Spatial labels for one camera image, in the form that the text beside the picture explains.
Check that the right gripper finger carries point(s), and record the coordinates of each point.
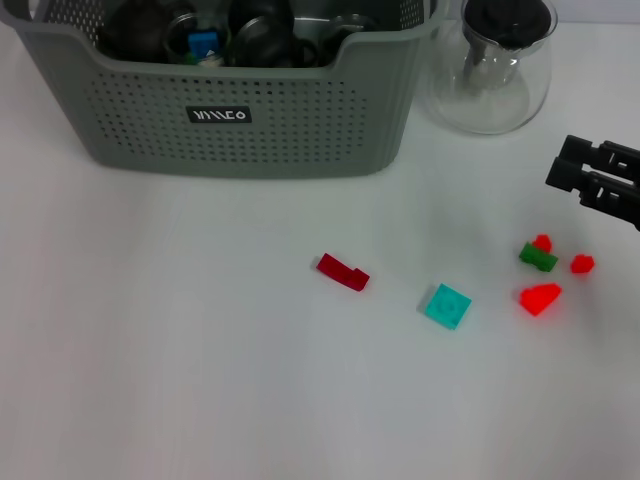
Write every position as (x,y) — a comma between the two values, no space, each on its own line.
(600,190)
(577,147)

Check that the small red toy brick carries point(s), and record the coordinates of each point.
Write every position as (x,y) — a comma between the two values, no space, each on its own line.
(582,263)
(543,243)

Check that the small green toy brick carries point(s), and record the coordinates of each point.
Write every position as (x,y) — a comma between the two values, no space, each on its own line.
(538,259)

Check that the red sloped toy brick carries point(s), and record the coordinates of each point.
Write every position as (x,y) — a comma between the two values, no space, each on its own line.
(540,298)

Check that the dark red toy brick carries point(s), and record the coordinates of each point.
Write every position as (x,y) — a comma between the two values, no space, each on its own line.
(344,271)

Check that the white toy brick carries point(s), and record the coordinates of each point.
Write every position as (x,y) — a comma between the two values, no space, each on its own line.
(211,61)

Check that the blue square toy plate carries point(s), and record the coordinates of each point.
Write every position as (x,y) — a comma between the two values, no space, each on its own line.
(204,42)

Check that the grey-green perforated storage bin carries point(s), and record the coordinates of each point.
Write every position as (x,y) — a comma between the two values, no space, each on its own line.
(300,125)

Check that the clear glass carafe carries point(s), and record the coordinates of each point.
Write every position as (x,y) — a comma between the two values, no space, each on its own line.
(490,100)

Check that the black carafe lid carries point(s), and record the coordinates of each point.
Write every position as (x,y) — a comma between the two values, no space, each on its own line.
(510,20)

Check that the teal square toy plate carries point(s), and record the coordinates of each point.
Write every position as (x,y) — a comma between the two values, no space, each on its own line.
(448,306)

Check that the dark clay teapot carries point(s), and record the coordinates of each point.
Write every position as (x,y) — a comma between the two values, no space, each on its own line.
(130,30)

